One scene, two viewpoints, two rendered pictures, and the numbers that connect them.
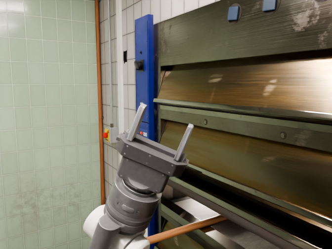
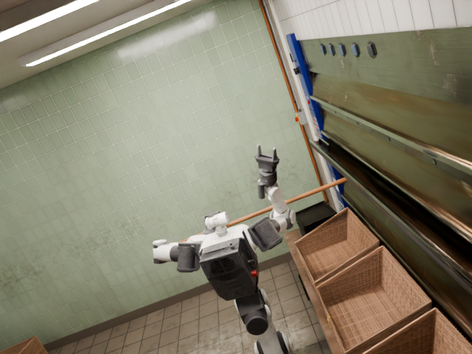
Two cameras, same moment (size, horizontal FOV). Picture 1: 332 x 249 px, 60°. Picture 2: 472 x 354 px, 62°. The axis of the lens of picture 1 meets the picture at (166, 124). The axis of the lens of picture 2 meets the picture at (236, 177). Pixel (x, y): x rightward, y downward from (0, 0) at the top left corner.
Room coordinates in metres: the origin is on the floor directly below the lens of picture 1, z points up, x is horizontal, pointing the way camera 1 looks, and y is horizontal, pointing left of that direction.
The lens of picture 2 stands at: (-1.14, -0.86, 2.27)
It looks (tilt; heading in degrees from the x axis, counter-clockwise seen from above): 19 degrees down; 34
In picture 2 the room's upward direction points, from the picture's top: 22 degrees counter-clockwise
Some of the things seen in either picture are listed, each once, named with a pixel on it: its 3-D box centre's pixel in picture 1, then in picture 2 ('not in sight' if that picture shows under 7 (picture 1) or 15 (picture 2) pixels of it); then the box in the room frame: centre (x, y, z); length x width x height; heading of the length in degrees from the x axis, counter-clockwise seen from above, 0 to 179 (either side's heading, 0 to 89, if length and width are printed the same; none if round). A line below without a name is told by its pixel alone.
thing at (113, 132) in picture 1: (111, 134); (302, 117); (1.94, 0.37, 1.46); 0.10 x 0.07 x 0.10; 31
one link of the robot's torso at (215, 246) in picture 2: not in sight; (231, 261); (0.22, 0.29, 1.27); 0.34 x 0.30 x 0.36; 112
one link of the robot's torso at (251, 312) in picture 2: not in sight; (251, 304); (0.20, 0.27, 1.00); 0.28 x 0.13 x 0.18; 33
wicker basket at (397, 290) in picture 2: not in sight; (369, 303); (0.53, -0.22, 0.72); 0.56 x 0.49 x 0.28; 31
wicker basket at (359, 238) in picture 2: not in sight; (335, 250); (1.04, 0.09, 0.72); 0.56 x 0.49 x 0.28; 32
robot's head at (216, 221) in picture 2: not in sight; (218, 222); (0.28, 0.31, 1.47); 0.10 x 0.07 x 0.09; 112
